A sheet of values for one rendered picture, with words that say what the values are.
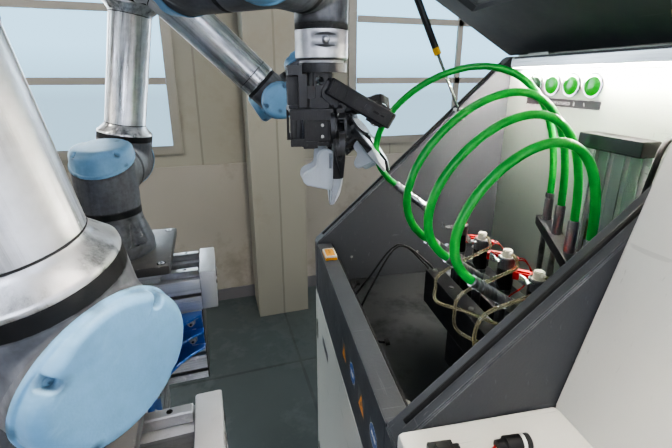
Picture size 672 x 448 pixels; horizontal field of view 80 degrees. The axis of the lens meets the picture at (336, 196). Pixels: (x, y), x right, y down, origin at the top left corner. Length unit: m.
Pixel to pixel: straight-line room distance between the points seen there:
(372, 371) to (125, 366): 0.45
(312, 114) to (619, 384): 0.49
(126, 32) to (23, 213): 0.75
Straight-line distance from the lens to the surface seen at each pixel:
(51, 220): 0.29
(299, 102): 0.58
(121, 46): 1.00
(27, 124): 0.29
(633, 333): 0.58
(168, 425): 0.61
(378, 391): 0.66
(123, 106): 1.01
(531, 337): 0.57
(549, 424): 0.63
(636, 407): 0.59
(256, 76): 0.85
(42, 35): 2.54
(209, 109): 2.45
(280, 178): 2.26
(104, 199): 0.89
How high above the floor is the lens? 1.40
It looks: 17 degrees down
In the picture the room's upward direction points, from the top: straight up
